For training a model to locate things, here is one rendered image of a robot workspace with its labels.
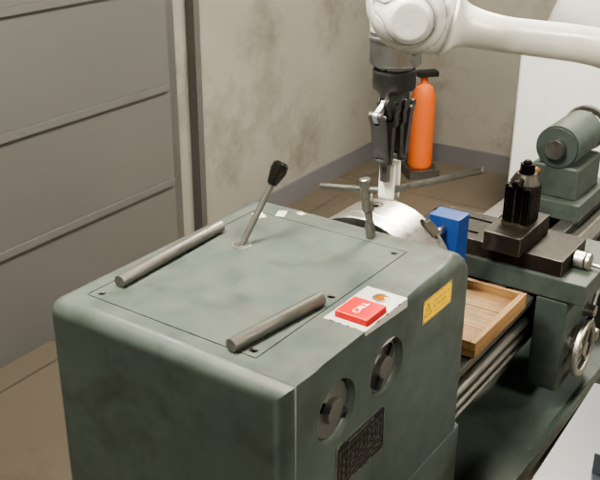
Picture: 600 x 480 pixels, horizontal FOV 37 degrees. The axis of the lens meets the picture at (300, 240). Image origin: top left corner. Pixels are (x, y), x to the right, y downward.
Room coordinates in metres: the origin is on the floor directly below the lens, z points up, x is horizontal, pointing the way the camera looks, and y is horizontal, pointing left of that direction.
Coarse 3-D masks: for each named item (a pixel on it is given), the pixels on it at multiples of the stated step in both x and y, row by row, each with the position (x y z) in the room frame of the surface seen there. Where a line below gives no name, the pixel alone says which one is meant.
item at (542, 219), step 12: (540, 216) 2.23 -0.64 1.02; (492, 228) 2.15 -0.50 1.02; (504, 228) 2.15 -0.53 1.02; (516, 228) 2.15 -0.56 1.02; (528, 228) 2.15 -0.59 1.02; (540, 228) 2.19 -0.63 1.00; (492, 240) 2.12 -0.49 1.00; (504, 240) 2.10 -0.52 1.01; (516, 240) 2.08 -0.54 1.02; (528, 240) 2.12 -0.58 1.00; (504, 252) 2.10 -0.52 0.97; (516, 252) 2.08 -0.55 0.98
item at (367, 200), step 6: (360, 180) 1.55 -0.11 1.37; (366, 180) 1.55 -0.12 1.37; (360, 186) 1.55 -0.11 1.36; (366, 186) 1.54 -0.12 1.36; (360, 192) 1.55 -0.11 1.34; (366, 192) 1.54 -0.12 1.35; (366, 198) 1.54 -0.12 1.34; (372, 198) 1.55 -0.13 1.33; (366, 204) 1.54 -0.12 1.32; (372, 204) 1.55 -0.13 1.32; (366, 210) 1.54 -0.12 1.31; (372, 210) 1.55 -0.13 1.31; (366, 216) 1.55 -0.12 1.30; (366, 222) 1.55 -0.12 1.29; (372, 222) 1.55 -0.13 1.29; (366, 228) 1.55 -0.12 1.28; (372, 228) 1.54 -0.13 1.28; (366, 234) 1.55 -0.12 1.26; (372, 234) 1.54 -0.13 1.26
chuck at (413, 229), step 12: (360, 204) 1.79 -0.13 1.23; (384, 204) 1.76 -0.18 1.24; (396, 204) 1.77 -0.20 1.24; (384, 216) 1.70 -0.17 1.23; (396, 216) 1.71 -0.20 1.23; (408, 216) 1.72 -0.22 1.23; (420, 216) 1.74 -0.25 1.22; (408, 228) 1.69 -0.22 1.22; (420, 228) 1.70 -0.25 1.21; (420, 240) 1.67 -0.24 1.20; (432, 240) 1.69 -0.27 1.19
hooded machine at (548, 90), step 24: (576, 0) 4.55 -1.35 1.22; (576, 24) 4.54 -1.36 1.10; (528, 72) 4.62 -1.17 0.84; (552, 72) 4.55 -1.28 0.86; (576, 72) 4.48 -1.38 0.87; (528, 96) 4.61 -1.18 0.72; (552, 96) 4.54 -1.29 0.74; (576, 96) 4.48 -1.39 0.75; (528, 120) 4.60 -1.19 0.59; (552, 120) 4.53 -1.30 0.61; (528, 144) 4.60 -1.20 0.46
